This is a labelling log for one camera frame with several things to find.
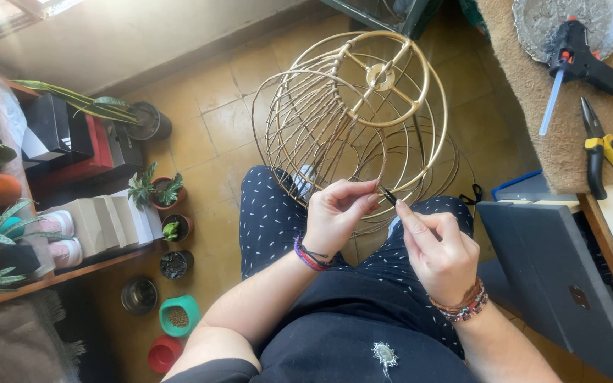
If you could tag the wooden shelf with plants and boxes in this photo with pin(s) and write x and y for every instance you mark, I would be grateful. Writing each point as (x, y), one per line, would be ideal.
(51, 175)

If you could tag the yellow black pliers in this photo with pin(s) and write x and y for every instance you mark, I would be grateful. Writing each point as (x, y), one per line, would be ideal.
(599, 151)

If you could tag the white shoe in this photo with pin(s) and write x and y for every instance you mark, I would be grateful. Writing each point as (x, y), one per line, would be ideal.
(304, 180)

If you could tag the silver embossed tray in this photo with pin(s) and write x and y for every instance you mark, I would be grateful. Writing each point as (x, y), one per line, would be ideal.
(610, 24)

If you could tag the person's right hand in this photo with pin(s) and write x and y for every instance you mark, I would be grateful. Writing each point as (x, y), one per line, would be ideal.
(442, 260)

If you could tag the black glue gun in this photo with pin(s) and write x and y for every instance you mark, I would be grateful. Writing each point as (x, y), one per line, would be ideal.
(578, 56)

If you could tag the green pet food bowl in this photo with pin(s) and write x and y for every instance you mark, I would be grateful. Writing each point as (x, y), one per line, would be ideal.
(179, 316)

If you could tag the silver stone pendant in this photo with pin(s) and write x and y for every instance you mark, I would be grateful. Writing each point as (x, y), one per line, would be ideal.
(385, 355)

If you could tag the small black tool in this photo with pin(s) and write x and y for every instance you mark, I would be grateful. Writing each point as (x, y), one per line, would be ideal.
(389, 197)

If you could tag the small black pot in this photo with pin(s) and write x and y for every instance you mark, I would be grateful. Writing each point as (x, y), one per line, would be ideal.
(175, 264)

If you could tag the brown fringed rug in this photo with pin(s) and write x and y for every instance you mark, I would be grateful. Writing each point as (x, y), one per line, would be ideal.
(14, 346)

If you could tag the small brown pot with succulent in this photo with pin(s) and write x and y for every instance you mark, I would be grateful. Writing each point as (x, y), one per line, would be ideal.
(180, 227)

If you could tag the red bowl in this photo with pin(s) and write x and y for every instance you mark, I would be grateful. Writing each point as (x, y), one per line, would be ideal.
(164, 354)

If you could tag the metal bowl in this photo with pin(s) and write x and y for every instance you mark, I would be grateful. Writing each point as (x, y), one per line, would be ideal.
(139, 296)

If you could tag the grey wooden drawer box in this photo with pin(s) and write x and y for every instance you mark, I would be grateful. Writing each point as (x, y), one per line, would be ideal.
(540, 266)

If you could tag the terracotta pot with green plant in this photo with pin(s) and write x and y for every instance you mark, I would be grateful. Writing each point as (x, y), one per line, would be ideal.
(165, 192)

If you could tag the navy dotted trousers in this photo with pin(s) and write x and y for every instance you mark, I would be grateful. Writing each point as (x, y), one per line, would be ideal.
(269, 223)

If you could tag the black scissors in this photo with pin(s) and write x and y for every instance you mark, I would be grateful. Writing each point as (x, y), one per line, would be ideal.
(472, 196)

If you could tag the black pot with long-leaved plant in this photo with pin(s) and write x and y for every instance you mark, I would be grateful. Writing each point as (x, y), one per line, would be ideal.
(149, 122)

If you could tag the black shirt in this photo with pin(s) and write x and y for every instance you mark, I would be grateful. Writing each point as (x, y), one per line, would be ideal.
(338, 340)

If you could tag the brown carpet mat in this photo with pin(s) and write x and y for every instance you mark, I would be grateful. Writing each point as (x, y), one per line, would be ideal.
(530, 106)

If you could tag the person's left hand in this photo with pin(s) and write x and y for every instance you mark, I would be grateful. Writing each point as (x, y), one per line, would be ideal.
(330, 218)

